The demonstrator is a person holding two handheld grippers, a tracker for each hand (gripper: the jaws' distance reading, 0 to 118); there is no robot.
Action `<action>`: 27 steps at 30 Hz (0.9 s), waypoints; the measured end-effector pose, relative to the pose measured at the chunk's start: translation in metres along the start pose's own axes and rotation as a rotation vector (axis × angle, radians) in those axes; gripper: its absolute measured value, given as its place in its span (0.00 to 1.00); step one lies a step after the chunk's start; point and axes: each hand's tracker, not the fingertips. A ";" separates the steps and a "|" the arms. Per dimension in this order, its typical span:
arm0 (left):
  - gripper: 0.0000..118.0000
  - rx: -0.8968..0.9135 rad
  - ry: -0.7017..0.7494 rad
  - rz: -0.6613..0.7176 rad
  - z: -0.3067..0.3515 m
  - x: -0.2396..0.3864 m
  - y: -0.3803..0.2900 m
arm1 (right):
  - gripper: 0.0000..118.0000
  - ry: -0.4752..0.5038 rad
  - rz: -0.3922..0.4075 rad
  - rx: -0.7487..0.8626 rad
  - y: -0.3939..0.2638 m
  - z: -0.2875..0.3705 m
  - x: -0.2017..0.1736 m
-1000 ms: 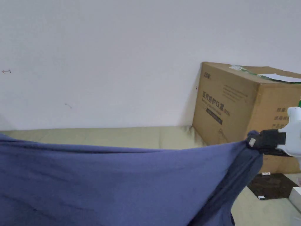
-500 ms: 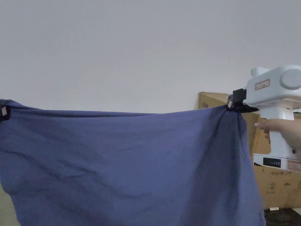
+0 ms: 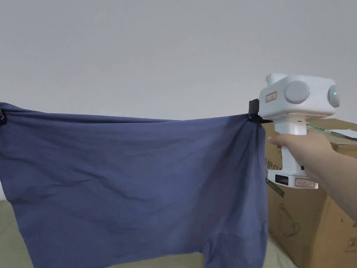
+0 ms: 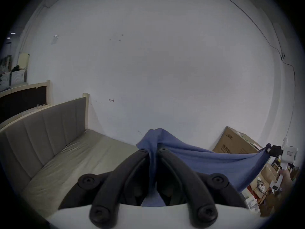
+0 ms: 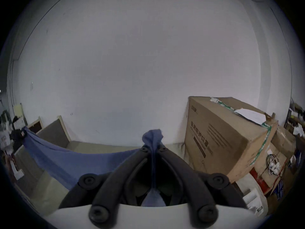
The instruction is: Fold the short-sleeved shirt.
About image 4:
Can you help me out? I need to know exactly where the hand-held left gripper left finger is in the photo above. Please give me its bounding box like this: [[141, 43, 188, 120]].
[[58, 148, 151, 227]]

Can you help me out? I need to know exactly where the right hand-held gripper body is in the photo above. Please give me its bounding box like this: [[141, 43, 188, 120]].
[[271, 137, 299, 191]]

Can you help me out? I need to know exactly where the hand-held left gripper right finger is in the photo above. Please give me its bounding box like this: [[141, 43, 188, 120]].
[[156, 147, 248, 228]]

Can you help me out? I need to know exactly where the blue garment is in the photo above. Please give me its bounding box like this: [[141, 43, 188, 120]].
[[136, 128, 272, 207]]

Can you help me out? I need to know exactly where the person's right hand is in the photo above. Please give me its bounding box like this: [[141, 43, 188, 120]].
[[279, 169, 294, 193]]

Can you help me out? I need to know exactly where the small brown carton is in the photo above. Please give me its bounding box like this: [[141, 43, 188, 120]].
[[260, 164, 280, 184]]

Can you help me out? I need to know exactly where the large brown carton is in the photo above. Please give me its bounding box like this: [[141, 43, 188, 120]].
[[212, 126, 263, 154]]

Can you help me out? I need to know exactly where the bed with pale green sheet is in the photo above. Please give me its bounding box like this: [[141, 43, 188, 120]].
[[22, 129, 141, 219]]

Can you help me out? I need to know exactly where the grey padded headboard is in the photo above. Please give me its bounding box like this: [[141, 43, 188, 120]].
[[0, 93, 90, 195]]

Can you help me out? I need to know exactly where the wooden bed frame, dark panel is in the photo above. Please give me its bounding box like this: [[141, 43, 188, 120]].
[[0, 80, 51, 124]]

